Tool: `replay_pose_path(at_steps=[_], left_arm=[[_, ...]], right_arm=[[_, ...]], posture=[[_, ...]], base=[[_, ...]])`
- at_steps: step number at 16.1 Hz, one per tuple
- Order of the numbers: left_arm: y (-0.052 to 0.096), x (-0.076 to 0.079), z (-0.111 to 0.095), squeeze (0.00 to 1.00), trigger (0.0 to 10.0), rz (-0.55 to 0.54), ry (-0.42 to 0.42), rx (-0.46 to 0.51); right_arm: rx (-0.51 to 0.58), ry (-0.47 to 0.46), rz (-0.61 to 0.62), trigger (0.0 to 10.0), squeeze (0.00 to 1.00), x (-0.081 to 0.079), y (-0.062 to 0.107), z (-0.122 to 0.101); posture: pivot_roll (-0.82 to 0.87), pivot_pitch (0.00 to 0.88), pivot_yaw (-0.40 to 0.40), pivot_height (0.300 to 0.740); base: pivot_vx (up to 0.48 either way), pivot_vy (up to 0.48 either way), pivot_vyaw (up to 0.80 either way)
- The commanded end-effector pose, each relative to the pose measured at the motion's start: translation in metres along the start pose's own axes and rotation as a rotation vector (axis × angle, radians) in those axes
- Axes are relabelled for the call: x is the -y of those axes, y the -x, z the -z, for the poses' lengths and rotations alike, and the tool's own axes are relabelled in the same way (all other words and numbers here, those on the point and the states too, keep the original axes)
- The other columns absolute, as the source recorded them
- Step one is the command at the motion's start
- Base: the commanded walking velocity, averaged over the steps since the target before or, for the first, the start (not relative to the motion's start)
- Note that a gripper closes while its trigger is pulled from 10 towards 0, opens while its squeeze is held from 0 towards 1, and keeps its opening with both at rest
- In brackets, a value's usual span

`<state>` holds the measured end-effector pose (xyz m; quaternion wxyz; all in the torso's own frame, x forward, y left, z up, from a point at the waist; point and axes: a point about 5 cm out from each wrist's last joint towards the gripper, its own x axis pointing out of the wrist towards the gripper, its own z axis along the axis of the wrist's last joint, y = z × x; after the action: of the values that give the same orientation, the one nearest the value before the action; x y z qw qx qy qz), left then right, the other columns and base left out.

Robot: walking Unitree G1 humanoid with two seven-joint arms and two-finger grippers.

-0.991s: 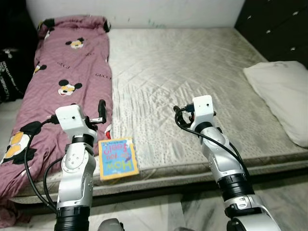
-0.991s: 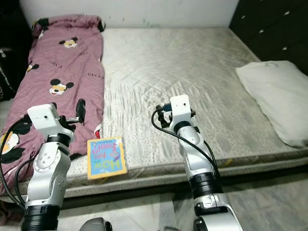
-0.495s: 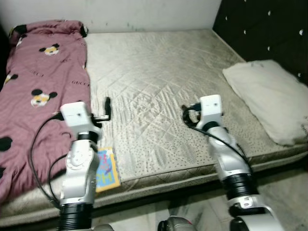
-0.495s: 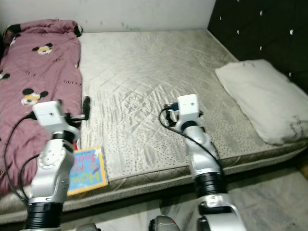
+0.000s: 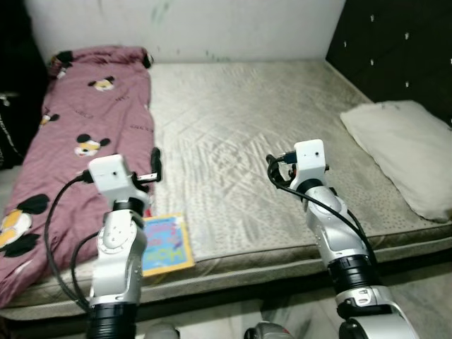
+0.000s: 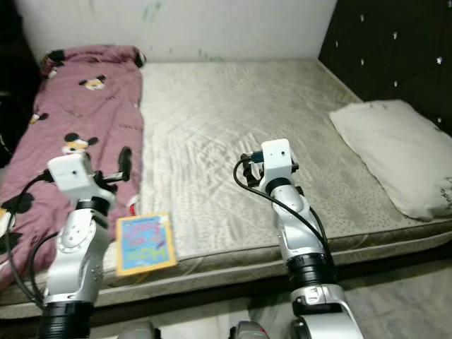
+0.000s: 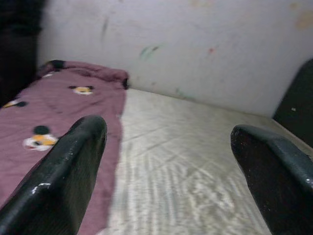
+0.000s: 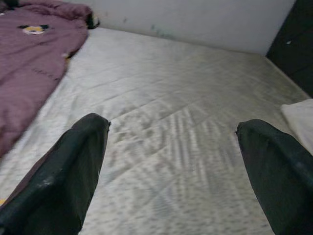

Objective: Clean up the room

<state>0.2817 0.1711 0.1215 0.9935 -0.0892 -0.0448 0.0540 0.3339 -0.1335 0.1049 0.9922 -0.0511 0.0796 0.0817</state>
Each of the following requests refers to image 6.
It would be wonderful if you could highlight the colourful children's book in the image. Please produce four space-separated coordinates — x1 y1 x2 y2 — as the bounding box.
115 212 179 278

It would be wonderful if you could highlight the pink cartoon mouse blanket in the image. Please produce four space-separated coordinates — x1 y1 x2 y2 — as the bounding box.
0 46 144 290

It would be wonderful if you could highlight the white quilted mattress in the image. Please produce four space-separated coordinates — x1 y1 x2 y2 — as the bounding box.
0 59 452 308

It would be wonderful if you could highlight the black bag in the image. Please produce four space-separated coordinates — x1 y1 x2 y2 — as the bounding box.
0 0 40 149

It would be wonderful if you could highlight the silver left robot leg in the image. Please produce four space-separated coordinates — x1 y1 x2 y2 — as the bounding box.
117 321 156 339

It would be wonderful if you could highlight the silver robot leg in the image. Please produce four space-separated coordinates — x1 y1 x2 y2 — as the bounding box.
230 321 269 339
117 321 156 339

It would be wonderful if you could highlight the silver right robot leg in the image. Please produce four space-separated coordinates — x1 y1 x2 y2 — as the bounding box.
230 321 269 339

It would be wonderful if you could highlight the white printed pillow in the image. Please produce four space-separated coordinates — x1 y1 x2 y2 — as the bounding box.
328 99 452 221

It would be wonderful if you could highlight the black tufted headboard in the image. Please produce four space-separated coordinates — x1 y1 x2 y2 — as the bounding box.
318 0 452 131

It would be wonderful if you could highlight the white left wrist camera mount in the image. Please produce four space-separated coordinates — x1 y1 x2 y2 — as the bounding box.
46 152 108 207

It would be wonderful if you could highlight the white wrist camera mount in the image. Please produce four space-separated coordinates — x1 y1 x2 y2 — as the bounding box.
46 152 108 207
258 139 297 191

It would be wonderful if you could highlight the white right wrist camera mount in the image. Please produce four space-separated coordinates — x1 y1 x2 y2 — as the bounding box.
258 139 297 191

